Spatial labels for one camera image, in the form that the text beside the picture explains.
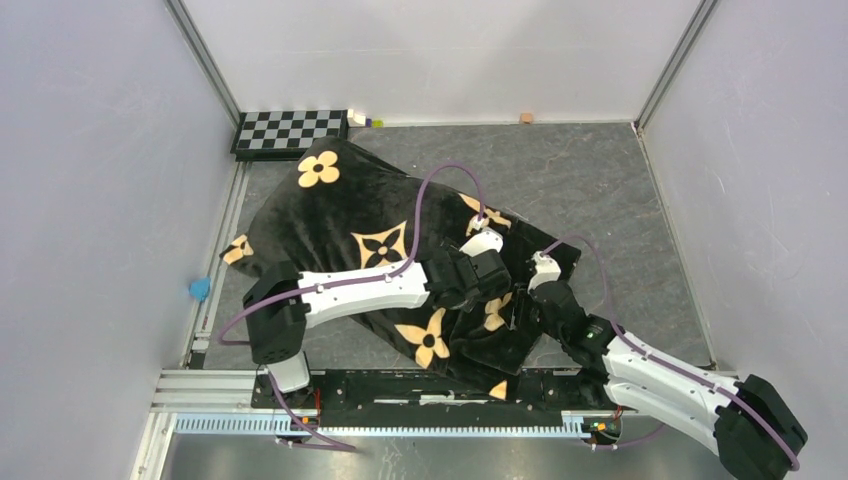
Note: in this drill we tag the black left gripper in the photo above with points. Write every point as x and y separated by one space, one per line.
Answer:
471 301

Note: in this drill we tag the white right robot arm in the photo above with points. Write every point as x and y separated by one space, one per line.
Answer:
746 423

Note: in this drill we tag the black floral pillowcase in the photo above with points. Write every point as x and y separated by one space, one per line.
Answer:
343 208

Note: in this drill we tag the black grey checkerboard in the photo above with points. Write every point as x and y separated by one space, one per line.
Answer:
285 135

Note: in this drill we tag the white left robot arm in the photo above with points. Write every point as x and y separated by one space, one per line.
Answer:
284 303

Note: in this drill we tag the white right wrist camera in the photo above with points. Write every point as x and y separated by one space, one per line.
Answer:
544 269

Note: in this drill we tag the blue small object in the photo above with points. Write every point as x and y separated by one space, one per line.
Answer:
199 289

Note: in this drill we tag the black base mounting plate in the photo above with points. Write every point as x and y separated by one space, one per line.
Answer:
418 398

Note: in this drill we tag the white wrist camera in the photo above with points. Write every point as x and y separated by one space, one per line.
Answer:
544 269
480 237

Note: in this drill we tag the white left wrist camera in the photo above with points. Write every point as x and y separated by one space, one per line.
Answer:
480 237

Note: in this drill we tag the small white block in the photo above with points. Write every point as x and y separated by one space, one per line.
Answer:
356 119

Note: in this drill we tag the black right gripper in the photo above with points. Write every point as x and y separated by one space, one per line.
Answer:
520 301

